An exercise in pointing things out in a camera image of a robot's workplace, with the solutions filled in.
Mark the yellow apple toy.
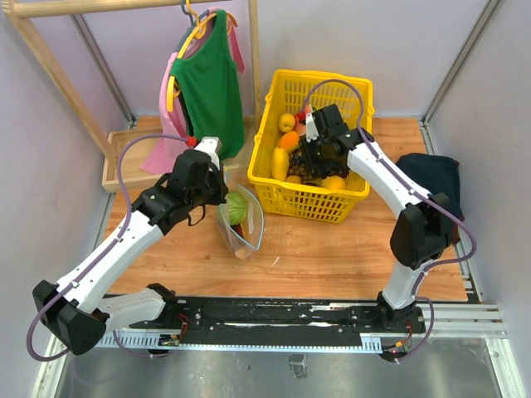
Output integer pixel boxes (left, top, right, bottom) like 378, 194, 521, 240
320, 176, 347, 190

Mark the dark blue grape bunch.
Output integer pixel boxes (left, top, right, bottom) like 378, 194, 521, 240
290, 149, 305, 169

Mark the green cabbage toy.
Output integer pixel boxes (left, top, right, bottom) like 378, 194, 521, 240
224, 192, 249, 226

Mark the clear zip top bag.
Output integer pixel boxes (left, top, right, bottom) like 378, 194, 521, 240
217, 172, 264, 260

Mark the papaya slice toy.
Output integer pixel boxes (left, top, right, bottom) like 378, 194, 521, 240
229, 223, 252, 251

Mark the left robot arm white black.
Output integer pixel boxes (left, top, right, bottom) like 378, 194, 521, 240
32, 138, 227, 356

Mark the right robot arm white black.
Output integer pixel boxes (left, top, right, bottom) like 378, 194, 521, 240
300, 104, 453, 332

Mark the green tank top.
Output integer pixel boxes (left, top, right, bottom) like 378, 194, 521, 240
170, 9, 245, 160

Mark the green grape bunch toy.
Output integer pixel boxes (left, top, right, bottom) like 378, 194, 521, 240
289, 165, 311, 180

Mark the orange mango toy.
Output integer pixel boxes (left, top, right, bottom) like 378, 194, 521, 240
276, 130, 300, 154

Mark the watermelon slice toy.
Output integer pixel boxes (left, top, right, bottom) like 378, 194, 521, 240
294, 104, 314, 136

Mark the yellow lemon toy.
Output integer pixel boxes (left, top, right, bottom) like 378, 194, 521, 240
270, 147, 290, 182

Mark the yellow peach toy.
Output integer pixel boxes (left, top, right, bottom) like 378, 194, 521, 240
278, 113, 296, 133

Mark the pink shirt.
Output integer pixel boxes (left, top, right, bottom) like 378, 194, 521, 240
140, 13, 246, 174

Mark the yellow plastic basket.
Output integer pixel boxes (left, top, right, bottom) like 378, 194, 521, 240
247, 69, 375, 223

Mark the dark navy cloth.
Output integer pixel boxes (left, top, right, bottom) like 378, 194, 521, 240
396, 153, 465, 221

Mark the yellow clothes hanger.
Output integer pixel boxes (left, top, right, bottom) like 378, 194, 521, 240
165, 1, 220, 113

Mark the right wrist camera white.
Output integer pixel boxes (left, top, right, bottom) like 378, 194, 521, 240
305, 113, 319, 143

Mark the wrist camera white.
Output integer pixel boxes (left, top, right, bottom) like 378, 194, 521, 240
305, 113, 319, 143
195, 137, 222, 170

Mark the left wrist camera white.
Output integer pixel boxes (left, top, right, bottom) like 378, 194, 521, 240
195, 137, 222, 170

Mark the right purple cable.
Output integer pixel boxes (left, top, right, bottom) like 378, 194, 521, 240
302, 78, 478, 362

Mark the purple cable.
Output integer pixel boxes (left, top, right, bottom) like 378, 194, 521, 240
302, 78, 478, 362
27, 133, 197, 361

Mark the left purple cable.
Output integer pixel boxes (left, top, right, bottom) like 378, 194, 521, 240
27, 133, 197, 361

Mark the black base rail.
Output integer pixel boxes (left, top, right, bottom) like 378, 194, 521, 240
117, 297, 426, 358

